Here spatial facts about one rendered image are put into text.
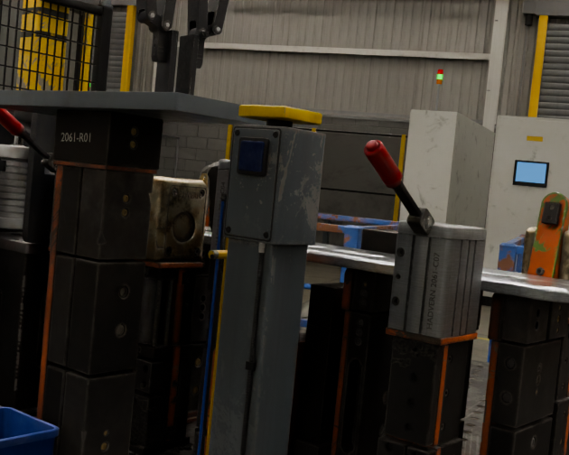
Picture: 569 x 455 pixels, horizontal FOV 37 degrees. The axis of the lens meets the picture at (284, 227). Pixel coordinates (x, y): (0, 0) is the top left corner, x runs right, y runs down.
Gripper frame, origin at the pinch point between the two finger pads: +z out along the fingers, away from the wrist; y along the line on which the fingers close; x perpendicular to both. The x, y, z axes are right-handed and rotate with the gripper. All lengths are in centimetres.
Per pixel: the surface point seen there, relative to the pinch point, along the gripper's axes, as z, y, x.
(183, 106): 4.8, -2.8, -7.6
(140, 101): 4.5, -5.2, -2.8
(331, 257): 20.4, 25.6, 2.2
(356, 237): 30, 168, 164
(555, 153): -44, 686, 476
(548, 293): 20.5, 33.7, -25.6
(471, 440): 50, 64, 9
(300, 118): 5.0, 5.2, -16.4
